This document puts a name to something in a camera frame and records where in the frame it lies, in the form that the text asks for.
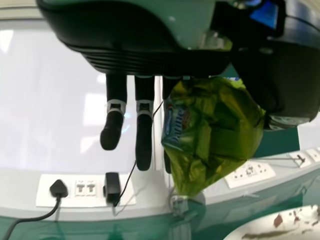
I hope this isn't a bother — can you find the black plug with cable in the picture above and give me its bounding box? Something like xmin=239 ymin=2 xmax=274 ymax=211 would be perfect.
xmin=0 ymin=179 xmax=69 ymax=240

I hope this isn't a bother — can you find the plate with brown leaf pattern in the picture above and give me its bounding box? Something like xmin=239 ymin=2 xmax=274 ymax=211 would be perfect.
xmin=221 ymin=203 xmax=320 ymax=240

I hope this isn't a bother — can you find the yellow-green biscuit packet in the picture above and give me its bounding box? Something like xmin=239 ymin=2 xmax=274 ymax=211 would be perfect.
xmin=161 ymin=32 xmax=267 ymax=201

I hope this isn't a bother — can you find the thin black cable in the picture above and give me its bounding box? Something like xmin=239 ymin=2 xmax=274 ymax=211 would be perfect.
xmin=111 ymin=99 xmax=165 ymax=209

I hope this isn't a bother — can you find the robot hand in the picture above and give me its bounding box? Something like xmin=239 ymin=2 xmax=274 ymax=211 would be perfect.
xmin=36 ymin=0 xmax=320 ymax=175

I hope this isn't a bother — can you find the small white socket plate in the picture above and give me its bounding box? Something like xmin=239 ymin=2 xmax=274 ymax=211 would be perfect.
xmin=288 ymin=151 xmax=312 ymax=168

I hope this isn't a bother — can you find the white socket strip with jacks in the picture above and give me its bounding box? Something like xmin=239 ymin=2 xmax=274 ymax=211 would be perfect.
xmin=35 ymin=173 xmax=137 ymax=209

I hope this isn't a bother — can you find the black power adapter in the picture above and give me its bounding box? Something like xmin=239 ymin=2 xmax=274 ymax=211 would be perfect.
xmin=103 ymin=171 xmax=122 ymax=205

